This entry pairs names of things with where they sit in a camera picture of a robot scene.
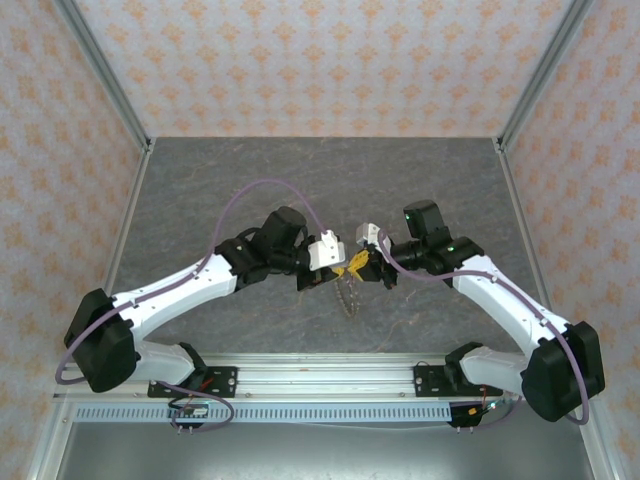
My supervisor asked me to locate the brown toothed gear ring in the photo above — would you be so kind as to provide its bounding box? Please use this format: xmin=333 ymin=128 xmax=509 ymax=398
xmin=332 ymin=277 xmax=364 ymax=319

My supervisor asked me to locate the small circuit board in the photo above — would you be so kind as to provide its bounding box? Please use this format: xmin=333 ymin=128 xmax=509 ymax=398
xmin=167 ymin=402 xmax=210 ymax=420
xmin=467 ymin=399 xmax=507 ymax=419

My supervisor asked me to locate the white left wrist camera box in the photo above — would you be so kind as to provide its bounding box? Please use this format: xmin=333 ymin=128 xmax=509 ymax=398
xmin=307 ymin=229 xmax=347 ymax=272

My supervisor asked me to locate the aluminium table side rail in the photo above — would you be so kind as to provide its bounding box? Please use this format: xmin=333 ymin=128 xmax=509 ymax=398
xmin=24 ymin=139 xmax=157 ymax=480
xmin=492 ymin=137 xmax=626 ymax=480

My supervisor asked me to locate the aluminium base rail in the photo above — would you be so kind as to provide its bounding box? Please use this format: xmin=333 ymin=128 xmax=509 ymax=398
xmin=52 ymin=351 xmax=600 ymax=401

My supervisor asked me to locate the slotted grey cable duct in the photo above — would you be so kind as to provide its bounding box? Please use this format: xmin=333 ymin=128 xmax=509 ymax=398
xmin=74 ymin=403 xmax=454 ymax=425

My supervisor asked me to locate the aluminium frame post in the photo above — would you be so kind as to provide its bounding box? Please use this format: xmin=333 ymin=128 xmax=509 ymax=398
xmin=492 ymin=0 xmax=599 ymax=154
xmin=52 ymin=0 xmax=155 ymax=155

